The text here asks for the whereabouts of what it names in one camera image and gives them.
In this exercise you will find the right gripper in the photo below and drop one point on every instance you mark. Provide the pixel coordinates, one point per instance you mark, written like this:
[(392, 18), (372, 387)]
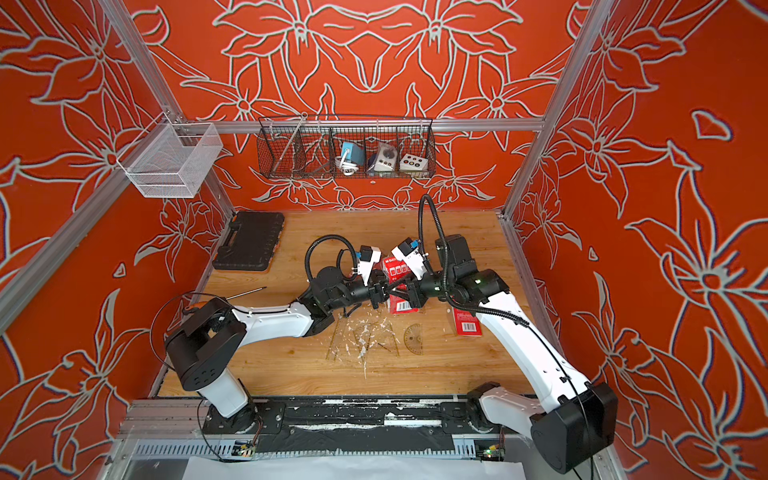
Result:
[(415, 296)]

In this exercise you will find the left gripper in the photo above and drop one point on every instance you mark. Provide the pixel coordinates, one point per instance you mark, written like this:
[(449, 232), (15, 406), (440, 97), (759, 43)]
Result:
[(377, 296)]

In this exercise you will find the clear protractor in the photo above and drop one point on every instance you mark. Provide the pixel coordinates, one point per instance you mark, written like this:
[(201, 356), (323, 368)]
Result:
[(412, 339)]

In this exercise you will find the clear triangle ruler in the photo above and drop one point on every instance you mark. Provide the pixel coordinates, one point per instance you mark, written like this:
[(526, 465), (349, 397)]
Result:
[(384, 337)]

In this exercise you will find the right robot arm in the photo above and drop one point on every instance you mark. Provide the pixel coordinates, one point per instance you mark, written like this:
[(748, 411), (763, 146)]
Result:
[(569, 419)]

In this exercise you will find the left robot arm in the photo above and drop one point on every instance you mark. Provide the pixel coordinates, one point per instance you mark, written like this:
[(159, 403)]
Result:
[(201, 349)]

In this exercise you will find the white dotted cube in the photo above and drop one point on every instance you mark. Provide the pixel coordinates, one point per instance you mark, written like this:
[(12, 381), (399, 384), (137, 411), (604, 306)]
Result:
[(413, 164)]

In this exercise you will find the white grey device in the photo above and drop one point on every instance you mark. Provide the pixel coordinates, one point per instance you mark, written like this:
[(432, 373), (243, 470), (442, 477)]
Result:
[(384, 160)]

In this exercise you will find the blue white box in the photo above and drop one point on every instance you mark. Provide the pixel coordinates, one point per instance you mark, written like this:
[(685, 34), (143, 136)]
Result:
[(352, 153)]

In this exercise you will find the black tool case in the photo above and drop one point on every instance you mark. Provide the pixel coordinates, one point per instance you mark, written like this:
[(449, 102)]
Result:
[(250, 242)]

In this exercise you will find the white mesh basket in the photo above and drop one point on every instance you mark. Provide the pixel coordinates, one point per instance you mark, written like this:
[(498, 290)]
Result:
[(170, 164)]

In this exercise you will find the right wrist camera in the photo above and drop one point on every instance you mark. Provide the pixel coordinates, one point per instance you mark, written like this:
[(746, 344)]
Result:
[(408, 252)]

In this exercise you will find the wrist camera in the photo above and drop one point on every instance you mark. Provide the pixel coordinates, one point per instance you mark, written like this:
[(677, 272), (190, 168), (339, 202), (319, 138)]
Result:
[(408, 252), (367, 258)]

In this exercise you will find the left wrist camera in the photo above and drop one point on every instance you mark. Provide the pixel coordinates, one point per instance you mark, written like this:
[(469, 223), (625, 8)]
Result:
[(367, 258)]

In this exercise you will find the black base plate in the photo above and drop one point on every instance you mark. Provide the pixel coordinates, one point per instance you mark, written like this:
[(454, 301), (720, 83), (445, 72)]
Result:
[(401, 425)]

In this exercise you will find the black wire basket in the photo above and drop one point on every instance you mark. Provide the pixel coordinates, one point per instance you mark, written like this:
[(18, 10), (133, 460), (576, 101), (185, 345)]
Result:
[(322, 147)]

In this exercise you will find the orange handled screwdriver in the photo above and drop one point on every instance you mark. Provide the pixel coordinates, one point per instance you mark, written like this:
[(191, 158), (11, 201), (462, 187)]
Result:
[(194, 307)]

